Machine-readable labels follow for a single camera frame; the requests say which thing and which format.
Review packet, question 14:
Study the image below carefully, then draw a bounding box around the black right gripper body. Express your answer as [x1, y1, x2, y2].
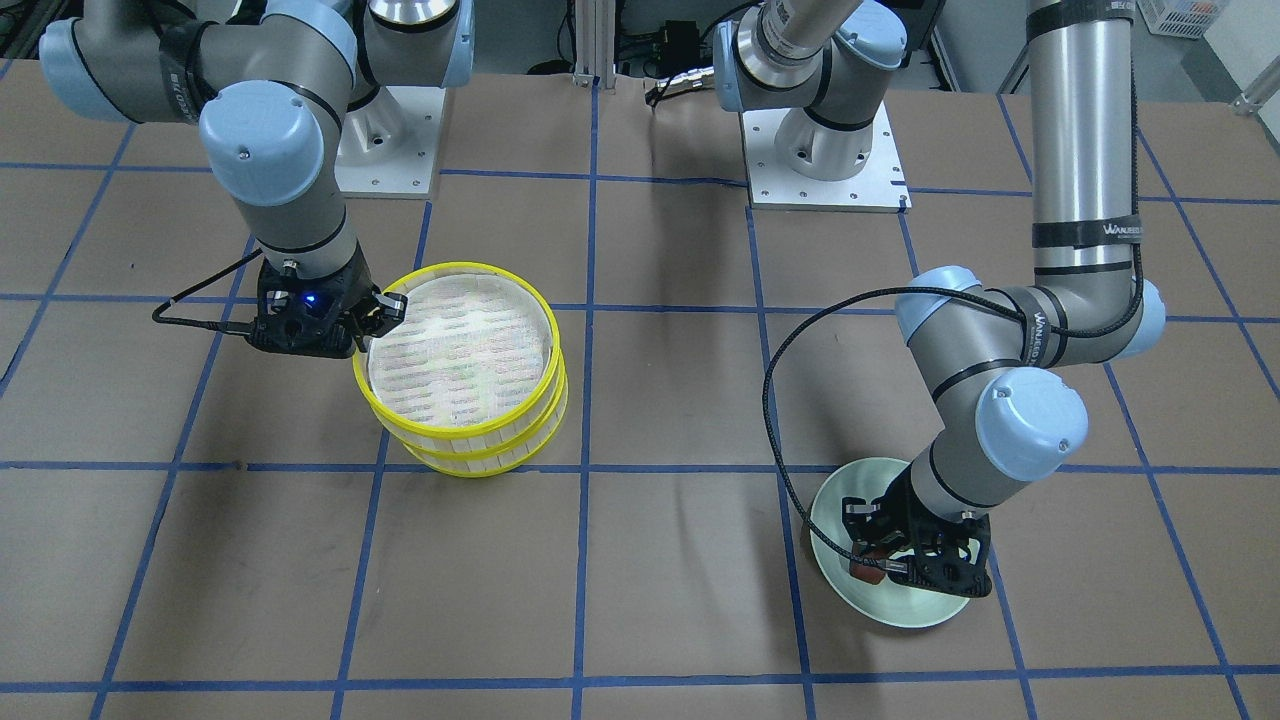
[247, 249, 410, 359]

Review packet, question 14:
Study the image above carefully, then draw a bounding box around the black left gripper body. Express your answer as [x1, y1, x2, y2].
[841, 470, 993, 598]

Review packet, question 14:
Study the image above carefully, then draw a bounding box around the brown steamed bun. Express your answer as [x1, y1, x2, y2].
[849, 548, 890, 585]

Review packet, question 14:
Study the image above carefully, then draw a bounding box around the yellow steamer basket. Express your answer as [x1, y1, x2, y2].
[374, 357, 570, 478]
[352, 263, 564, 437]

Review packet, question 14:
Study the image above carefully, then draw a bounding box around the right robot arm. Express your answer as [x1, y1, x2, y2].
[38, 1, 474, 359]

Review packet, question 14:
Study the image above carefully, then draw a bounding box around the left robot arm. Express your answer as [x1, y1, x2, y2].
[714, 1, 1166, 598]

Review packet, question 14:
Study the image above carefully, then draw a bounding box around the light green plate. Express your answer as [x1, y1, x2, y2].
[809, 457, 983, 630]

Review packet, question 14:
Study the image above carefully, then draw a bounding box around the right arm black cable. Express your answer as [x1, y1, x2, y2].
[152, 250, 266, 341]

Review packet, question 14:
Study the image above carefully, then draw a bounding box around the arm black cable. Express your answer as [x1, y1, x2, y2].
[763, 60, 1146, 561]
[152, 250, 266, 341]

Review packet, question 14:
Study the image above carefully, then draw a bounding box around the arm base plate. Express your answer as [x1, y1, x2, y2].
[335, 86, 448, 200]
[740, 102, 913, 213]

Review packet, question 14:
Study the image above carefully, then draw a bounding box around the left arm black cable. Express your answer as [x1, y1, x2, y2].
[763, 60, 1146, 561]

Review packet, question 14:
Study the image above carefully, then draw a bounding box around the aluminium frame post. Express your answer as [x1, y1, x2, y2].
[572, 0, 618, 92]

